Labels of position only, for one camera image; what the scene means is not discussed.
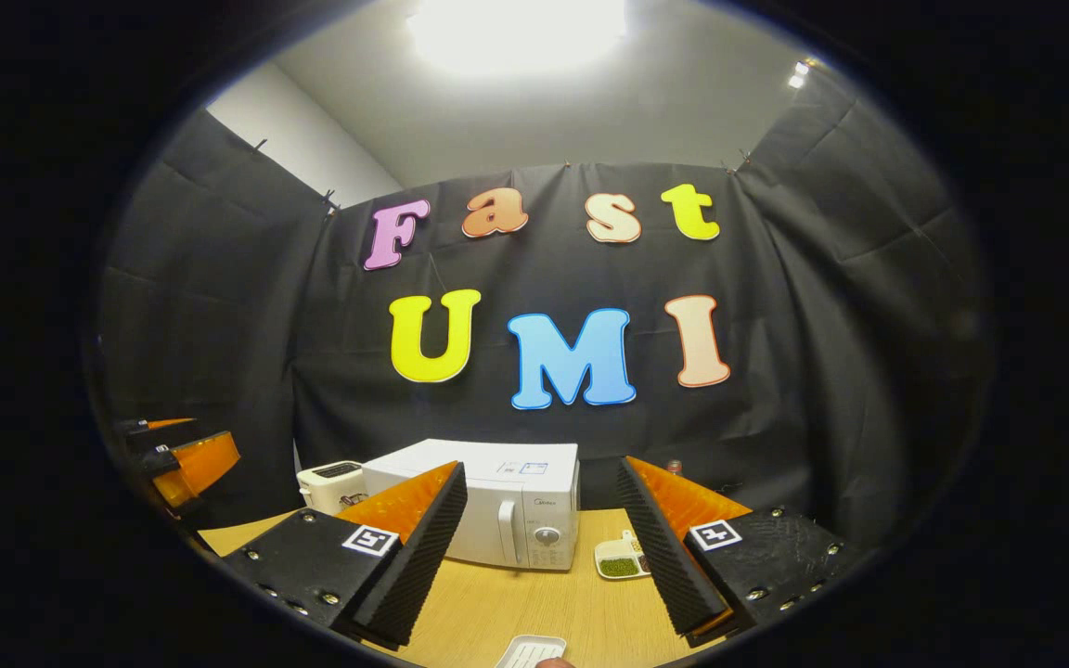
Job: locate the white divided dish of beans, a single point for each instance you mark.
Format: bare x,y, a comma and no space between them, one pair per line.
618,564

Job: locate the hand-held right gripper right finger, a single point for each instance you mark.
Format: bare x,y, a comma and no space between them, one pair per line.
660,557

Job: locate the small white rectangular tray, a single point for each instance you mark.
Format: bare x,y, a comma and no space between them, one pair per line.
530,649

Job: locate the white microwave oven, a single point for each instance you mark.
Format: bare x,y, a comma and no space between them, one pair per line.
516,492

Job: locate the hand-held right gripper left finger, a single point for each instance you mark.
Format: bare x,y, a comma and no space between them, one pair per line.
418,566

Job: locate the white toaster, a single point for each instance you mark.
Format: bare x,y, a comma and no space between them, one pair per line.
326,487

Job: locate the large ceiling light panel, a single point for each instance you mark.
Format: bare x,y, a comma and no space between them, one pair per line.
516,32

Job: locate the small ceiling light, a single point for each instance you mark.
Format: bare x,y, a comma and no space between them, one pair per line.
802,74

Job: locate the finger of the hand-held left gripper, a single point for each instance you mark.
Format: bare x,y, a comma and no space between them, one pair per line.
200,464
163,429

